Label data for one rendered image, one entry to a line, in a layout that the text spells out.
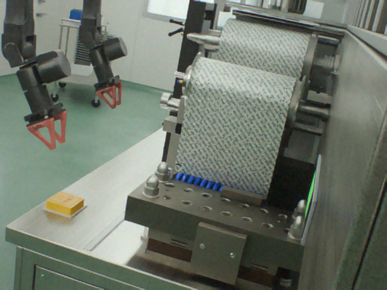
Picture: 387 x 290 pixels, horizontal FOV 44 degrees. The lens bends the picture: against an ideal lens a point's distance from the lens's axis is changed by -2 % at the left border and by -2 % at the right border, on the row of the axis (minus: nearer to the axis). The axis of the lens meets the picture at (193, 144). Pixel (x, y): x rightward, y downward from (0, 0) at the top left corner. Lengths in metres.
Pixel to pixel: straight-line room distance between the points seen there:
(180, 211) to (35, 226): 0.35
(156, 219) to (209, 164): 0.22
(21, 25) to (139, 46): 6.02
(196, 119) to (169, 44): 5.89
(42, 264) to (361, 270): 0.93
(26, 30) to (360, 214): 1.03
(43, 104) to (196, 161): 0.39
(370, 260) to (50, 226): 0.95
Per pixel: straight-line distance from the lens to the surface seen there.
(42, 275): 1.17
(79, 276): 1.12
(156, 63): 7.12
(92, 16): 1.68
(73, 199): 1.26
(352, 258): 0.30
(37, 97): 1.23
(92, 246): 1.11
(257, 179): 1.17
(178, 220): 1.03
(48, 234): 1.14
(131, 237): 1.16
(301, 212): 1.10
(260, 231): 1.01
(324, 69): 1.40
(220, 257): 1.02
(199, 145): 1.18
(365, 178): 0.28
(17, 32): 1.22
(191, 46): 1.49
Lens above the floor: 1.46
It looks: 17 degrees down
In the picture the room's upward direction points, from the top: 11 degrees clockwise
